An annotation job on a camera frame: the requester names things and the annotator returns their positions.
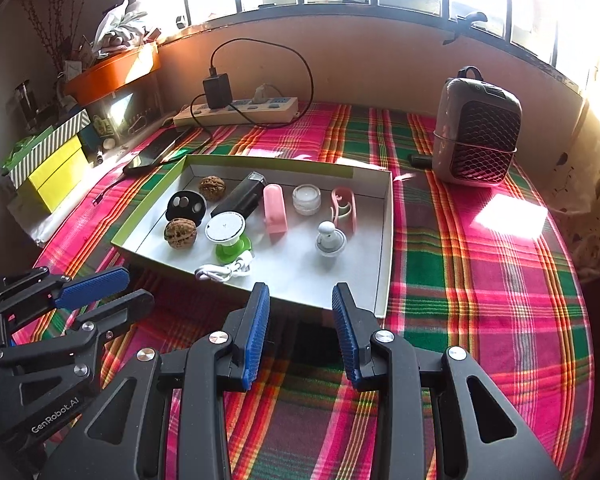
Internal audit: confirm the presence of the white cable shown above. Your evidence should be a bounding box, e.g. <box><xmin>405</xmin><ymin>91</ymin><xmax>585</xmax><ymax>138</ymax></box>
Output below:
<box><xmin>194</xmin><ymin>249</ymin><xmax>255</xmax><ymax>284</ymax></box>

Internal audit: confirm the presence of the brown walnut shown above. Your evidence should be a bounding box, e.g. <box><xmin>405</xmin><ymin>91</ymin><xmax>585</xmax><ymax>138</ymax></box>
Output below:
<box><xmin>198</xmin><ymin>176</ymin><xmax>226</xmax><ymax>202</ymax></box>
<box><xmin>163</xmin><ymin>218</ymin><xmax>197</xmax><ymax>249</ymax></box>

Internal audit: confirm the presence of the black round disc device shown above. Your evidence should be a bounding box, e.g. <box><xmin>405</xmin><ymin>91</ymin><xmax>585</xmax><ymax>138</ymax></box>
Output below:
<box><xmin>166</xmin><ymin>190</ymin><xmax>207</xmax><ymax>226</ymax></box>

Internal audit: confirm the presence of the pink white clip holder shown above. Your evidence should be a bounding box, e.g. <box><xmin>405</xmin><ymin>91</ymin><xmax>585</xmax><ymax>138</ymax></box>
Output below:
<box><xmin>330</xmin><ymin>186</ymin><xmax>358</xmax><ymax>235</ymax></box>

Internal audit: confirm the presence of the black rectangular device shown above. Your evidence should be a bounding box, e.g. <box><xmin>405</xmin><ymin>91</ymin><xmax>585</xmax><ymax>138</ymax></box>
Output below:
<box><xmin>211</xmin><ymin>171</ymin><xmax>268</xmax><ymax>219</ymax></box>

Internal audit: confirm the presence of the pink oblong case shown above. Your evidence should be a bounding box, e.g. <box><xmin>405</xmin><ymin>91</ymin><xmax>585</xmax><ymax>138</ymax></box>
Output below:
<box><xmin>263</xmin><ymin>183</ymin><xmax>288</xmax><ymax>235</ymax></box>

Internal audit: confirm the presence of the white round cream jar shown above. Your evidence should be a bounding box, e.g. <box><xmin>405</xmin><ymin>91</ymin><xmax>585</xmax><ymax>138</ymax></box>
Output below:
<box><xmin>292</xmin><ymin>184</ymin><xmax>322</xmax><ymax>217</ymax></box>

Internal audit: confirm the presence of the yellow box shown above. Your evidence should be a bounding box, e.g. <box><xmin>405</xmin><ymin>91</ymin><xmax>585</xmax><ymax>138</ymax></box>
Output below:
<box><xmin>17</xmin><ymin>136</ymin><xmax>90</xmax><ymax>212</ymax></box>

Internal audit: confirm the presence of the green white cardboard tray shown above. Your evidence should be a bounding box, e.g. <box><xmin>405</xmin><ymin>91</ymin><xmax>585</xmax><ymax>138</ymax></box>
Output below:
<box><xmin>112</xmin><ymin>155</ymin><xmax>393</xmax><ymax>318</ymax></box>

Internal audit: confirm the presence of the green striped box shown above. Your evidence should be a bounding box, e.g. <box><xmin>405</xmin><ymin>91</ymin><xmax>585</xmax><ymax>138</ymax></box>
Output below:
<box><xmin>2</xmin><ymin>108</ymin><xmax>91</xmax><ymax>190</ymax></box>

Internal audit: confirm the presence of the plaid pink green bedspread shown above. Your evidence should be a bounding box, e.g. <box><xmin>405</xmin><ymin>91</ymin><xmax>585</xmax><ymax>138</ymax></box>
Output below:
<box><xmin>11</xmin><ymin>100</ymin><xmax>595</xmax><ymax>480</ymax></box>

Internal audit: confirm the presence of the black smartphone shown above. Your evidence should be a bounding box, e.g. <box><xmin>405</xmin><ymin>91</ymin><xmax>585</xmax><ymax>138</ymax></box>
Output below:
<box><xmin>122</xmin><ymin>127</ymin><xmax>193</xmax><ymax>177</ymax></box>

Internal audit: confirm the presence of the small black usb stick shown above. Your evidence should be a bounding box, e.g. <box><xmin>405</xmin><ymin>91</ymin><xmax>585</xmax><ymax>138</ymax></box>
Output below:
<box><xmin>408</xmin><ymin>154</ymin><xmax>432</xmax><ymax>170</ymax></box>

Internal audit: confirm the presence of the white power strip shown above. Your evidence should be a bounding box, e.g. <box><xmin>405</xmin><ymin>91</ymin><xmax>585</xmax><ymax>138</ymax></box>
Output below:
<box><xmin>173</xmin><ymin>98</ymin><xmax>300</xmax><ymax>127</ymax></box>

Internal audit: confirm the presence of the orange tray shelf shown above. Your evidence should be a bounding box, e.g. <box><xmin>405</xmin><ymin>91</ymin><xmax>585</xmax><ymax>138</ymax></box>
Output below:
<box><xmin>65</xmin><ymin>44</ymin><xmax>160</xmax><ymax>106</ymax></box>

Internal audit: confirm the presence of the white plug in strip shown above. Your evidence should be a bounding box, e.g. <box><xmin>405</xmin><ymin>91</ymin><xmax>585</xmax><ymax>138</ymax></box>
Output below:
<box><xmin>251</xmin><ymin>82</ymin><xmax>284</xmax><ymax>105</ymax></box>

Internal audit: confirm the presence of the black charger adapter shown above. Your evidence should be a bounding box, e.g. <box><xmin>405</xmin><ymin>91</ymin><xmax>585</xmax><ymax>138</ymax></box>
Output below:
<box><xmin>202</xmin><ymin>67</ymin><xmax>233</xmax><ymax>110</ymax></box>

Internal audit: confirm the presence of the grey portable fan heater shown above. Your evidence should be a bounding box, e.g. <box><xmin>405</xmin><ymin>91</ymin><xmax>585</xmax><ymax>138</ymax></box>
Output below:
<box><xmin>432</xmin><ymin>65</ymin><xmax>522</xmax><ymax>188</ymax></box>

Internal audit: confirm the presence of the cream patterned curtain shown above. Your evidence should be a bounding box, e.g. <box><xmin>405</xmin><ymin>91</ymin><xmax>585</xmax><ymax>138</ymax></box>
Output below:
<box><xmin>543</xmin><ymin>102</ymin><xmax>600</xmax><ymax>283</ymax></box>

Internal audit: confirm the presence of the black charger cable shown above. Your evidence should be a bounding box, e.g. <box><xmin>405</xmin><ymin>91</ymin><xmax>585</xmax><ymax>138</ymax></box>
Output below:
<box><xmin>92</xmin><ymin>37</ymin><xmax>315</xmax><ymax>207</ymax></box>

